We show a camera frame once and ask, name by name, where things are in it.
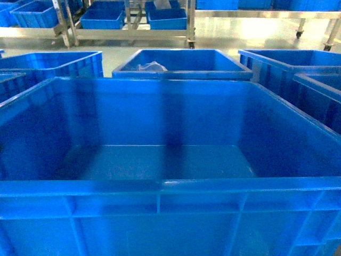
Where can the large blue plastic crate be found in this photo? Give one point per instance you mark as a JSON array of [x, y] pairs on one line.
[[139, 167]]

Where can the clear plastic bag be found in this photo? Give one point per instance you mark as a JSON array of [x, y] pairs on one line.
[[151, 66]]

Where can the blue crate with plastic bag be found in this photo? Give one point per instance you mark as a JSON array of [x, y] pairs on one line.
[[206, 64]]

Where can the background blue crate right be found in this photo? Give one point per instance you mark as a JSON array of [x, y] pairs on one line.
[[174, 18]]

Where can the background blue crate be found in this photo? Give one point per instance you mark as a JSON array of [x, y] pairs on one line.
[[36, 14], [104, 15], [174, 18]]

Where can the background blue crate centre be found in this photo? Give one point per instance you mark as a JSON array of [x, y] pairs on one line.
[[104, 15]]

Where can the background steel rack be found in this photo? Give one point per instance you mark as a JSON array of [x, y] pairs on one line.
[[71, 33]]

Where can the blue crate far right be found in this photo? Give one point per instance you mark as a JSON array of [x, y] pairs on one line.
[[308, 79]]

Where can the background blue crate left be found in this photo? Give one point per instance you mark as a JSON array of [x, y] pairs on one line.
[[36, 14]]

